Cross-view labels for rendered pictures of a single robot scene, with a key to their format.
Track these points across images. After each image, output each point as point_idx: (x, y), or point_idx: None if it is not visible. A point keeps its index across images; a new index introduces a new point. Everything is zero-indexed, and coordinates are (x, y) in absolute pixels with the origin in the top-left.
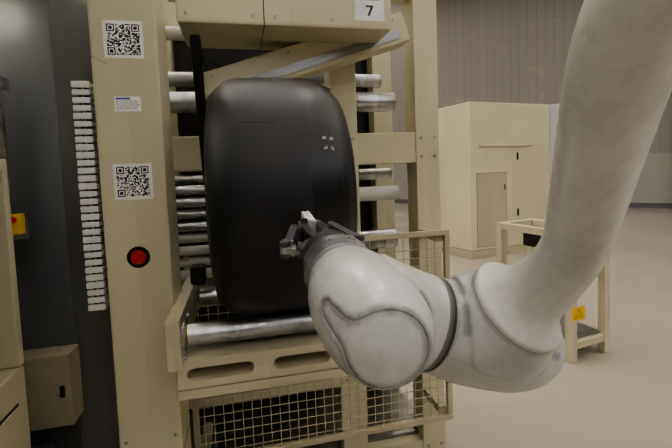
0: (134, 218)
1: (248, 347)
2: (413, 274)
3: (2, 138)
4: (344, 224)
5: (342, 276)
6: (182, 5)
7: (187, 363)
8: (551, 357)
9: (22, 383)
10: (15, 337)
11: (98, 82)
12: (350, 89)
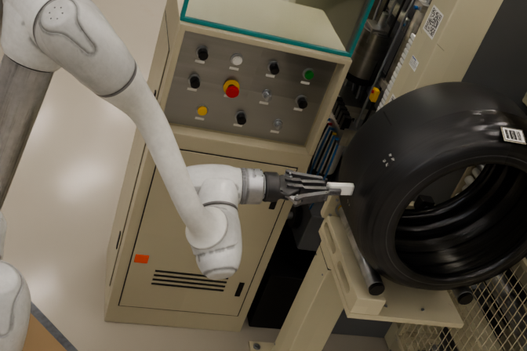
0: None
1: (346, 244)
2: (209, 184)
3: None
4: (361, 214)
5: (205, 164)
6: None
7: (327, 218)
8: (195, 253)
9: (306, 162)
10: (313, 141)
11: (413, 41)
12: None
